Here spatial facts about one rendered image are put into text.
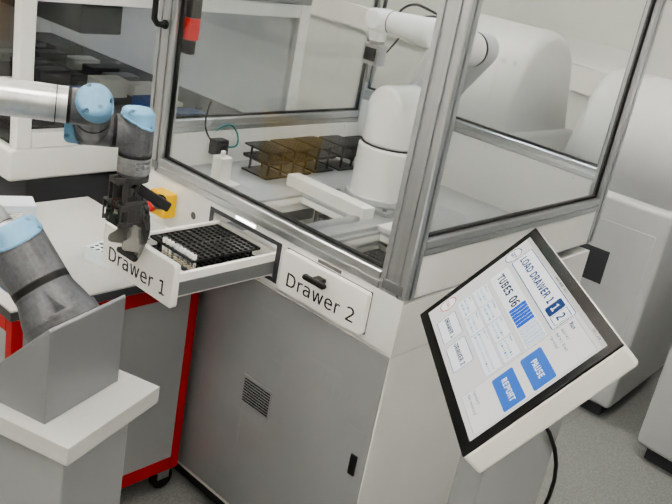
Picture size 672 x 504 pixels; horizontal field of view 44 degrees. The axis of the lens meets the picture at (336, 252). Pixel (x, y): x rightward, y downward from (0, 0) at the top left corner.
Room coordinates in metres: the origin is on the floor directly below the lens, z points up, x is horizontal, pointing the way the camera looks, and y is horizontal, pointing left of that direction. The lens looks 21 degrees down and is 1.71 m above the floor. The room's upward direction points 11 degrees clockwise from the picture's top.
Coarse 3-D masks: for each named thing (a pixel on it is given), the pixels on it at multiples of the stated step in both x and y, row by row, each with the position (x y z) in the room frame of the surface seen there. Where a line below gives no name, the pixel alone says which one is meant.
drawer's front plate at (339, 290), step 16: (288, 256) 1.98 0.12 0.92; (288, 272) 1.97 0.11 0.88; (304, 272) 1.94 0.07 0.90; (320, 272) 1.90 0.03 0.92; (288, 288) 1.96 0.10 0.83; (304, 288) 1.93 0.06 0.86; (336, 288) 1.87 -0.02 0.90; (352, 288) 1.84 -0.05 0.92; (320, 304) 1.89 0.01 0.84; (352, 304) 1.83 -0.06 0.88; (368, 304) 1.81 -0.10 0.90; (336, 320) 1.85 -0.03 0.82; (352, 320) 1.82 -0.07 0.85
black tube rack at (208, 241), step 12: (192, 228) 2.08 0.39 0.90; (204, 228) 2.10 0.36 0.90; (216, 228) 2.12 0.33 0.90; (180, 240) 1.98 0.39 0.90; (192, 240) 2.01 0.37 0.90; (204, 240) 2.01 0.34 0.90; (216, 240) 2.03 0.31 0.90; (228, 240) 2.05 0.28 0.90; (240, 240) 2.06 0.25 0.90; (204, 252) 1.95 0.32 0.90; (216, 252) 1.95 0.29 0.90; (228, 252) 1.97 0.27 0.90; (240, 252) 1.99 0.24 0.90; (180, 264) 1.90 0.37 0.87; (204, 264) 1.93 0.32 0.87
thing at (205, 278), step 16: (192, 224) 2.13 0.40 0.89; (208, 224) 2.16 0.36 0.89; (224, 224) 2.18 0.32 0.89; (256, 240) 2.10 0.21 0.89; (256, 256) 1.99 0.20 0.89; (272, 256) 2.02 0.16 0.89; (192, 272) 1.82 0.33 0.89; (208, 272) 1.86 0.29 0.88; (224, 272) 1.90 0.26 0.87; (240, 272) 1.94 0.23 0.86; (256, 272) 1.98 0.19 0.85; (272, 272) 2.03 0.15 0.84; (192, 288) 1.82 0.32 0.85; (208, 288) 1.86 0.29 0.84
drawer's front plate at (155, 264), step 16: (112, 224) 1.93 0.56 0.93; (112, 256) 1.91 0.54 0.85; (144, 256) 1.83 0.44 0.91; (160, 256) 1.80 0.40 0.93; (128, 272) 1.87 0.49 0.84; (160, 272) 1.79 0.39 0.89; (176, 272) 1.76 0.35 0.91; (144, 288) 1.82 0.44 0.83; (160, 288) 1.79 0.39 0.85; (176, 288) 1.77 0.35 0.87; (176, 304) 1.77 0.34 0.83
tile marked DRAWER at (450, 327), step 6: (444, 318) 1.59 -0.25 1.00; (450, 318) 1.58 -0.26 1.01; (456, 318) 1.56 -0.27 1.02; (438, 324) 1.58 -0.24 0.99; (444, 324) 1.57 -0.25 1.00; (450, 324) 1.55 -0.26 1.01; (456, 324) 1.54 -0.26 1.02; (444, 330) 1.55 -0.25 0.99; (450, 330) 1.53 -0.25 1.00; (456, 330) 1.52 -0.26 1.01; (462, 330) 1.50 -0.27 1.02; (444, 336) 1.53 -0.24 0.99; (450, 336) 1.51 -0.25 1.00; (456, 336) 1.50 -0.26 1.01; (444, 342) 1.51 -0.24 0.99
